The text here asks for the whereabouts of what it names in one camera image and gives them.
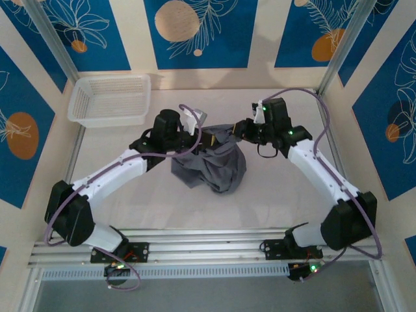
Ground grey t-shirt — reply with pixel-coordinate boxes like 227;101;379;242
170;125;248;195

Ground white plastic mesh basket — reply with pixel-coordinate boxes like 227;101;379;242
67;73;152;129

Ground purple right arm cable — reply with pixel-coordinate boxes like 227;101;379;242
265;88;384;282

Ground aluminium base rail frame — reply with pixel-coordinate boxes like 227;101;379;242
27;226;387;270

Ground aluminium corner post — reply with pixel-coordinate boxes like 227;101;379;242
24;0;81;85
317;0;374;96

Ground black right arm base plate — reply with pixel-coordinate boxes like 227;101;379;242
262;239;324;261

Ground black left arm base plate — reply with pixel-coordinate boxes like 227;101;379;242
90;242;150;264

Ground grey slotted cable duct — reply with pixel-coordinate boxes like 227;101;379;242
40;262;290;282

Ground aluminium lower frame rail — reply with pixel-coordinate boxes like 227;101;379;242
369;259;399;312
18;269;45;312

